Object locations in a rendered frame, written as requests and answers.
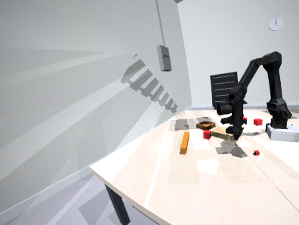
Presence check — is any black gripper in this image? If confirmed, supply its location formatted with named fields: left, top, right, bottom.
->
left=226, top=113, right=248, bottom=140

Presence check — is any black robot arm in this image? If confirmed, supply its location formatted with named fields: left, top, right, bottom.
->
left=216, top=51, right=292, bottom=130

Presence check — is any orange square block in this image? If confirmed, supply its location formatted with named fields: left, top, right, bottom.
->
left=196, top=121, right=215, bottom=131

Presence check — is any orange rectangular bar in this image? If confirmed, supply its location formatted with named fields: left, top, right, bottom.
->
left=180, top=131, right=189, bottom=154

